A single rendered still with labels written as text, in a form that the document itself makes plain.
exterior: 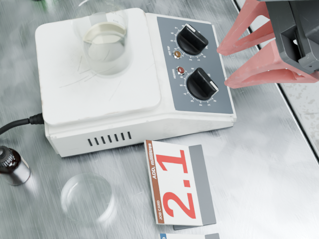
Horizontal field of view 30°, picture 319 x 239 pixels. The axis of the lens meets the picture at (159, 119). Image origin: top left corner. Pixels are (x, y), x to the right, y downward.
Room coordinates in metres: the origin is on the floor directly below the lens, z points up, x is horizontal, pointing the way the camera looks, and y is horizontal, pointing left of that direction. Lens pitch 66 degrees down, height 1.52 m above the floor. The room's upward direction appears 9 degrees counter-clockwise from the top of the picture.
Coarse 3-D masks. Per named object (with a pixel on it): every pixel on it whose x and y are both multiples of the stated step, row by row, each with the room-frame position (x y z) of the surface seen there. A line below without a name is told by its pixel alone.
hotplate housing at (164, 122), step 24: (168, 96) 0.27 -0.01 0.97; (96, 120) 0.26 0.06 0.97; (120, 120) 0.25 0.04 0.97; (144, 120) 0.25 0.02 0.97; (168, 120) 0.25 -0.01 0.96; (192, 120) 0.25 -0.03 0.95; (216, 120) 0.25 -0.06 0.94; (72, 144) 0.25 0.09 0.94; (96, 144) 0.25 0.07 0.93; (120, 144) 0.25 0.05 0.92
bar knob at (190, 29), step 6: (186, 24) 0.35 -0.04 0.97; (180, 30) 0.35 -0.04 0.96; (186, 30) 0.35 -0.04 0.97; (192, 30) 0.35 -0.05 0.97; (180, 36) 0.35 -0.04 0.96; (186, 36) 0.34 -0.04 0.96; (192, 36) 0.34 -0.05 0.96; (198, 36) 0.34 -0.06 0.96; (180, 42) 0.34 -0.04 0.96; (186, 42) 0.34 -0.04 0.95; (192, 42) 0.34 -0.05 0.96; (198, 42) 0.33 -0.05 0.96; (204, 42) 0.33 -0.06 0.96; (186, 48) 0.33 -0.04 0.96; (192, 48) 0.33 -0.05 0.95; (198, 48) 0.33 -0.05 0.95; (192, 54) 0.33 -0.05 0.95
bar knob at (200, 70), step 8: (200, 72) 0.29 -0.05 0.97; (192, 80) 0.29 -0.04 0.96; (200, 80) 0.29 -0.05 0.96; (208, 80) 0.28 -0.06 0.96; (192, 88) 0.28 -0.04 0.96; (200, 88) 0.28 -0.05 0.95; (208, 88) 0.28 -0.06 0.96; (216, 88) 0.28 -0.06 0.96; (200, 96) 0.27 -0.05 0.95; (208, 96) 0.27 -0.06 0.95
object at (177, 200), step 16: (160, 144) 0.24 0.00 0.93; (160, 160) 0.22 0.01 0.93; (176, 160) 0.22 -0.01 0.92; (160, 176) 0.20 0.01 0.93; (176, 176) 0.20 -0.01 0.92; (160, 192) 0.18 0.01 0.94; (176, 192) 0.18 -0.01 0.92; (192, 192) 0.18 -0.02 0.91; (176, 208) 0.16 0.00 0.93; (192, 208) 0.17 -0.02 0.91
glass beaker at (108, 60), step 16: (96, 0) 0.34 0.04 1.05; (112, 0) 0.34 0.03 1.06; (80, 16) 0.33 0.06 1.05; (96, 16) 0.34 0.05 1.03; (112, 16) 0.34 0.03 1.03; (128, 16) 0.31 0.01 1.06; (80, 32) 0.32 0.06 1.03; (128, 32) 0.30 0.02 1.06; (96, 48) 0.29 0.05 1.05; (112, 48) 0.29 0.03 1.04; (128, 48) 0.30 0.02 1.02; (96, 64) 0.29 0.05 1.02; (112, 64) 0.29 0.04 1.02; (128, 64) 0.30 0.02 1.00
